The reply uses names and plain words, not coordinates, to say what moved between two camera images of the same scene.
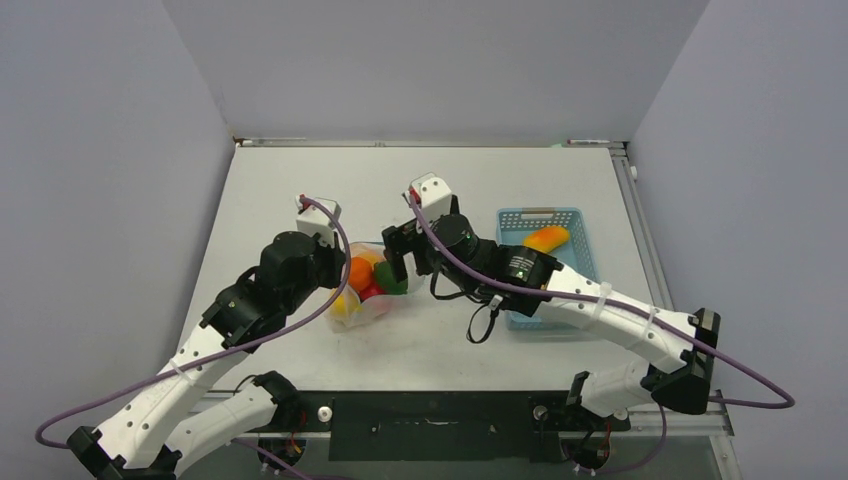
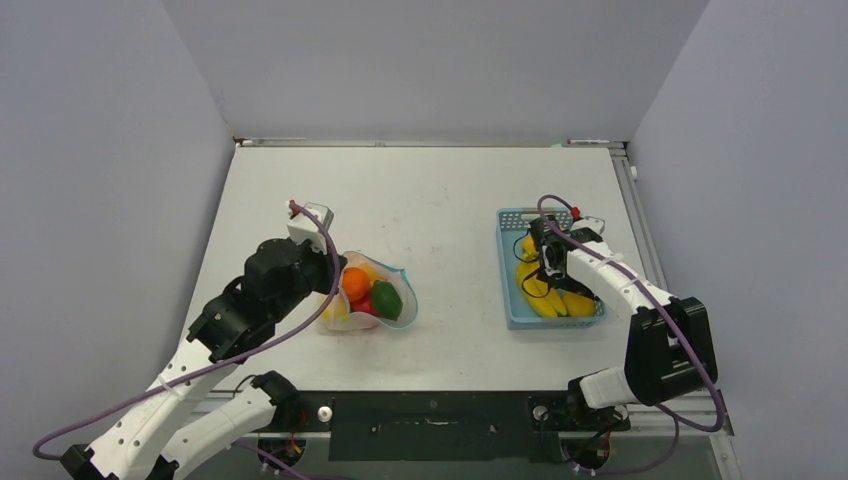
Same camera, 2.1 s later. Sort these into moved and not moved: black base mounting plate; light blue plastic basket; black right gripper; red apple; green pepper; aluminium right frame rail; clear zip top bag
Moved: clear zip top bag; red apple; black right gripper; green pepper
Not moved: light blue plastic basket; aluminium right frame rail; black base mounting plate
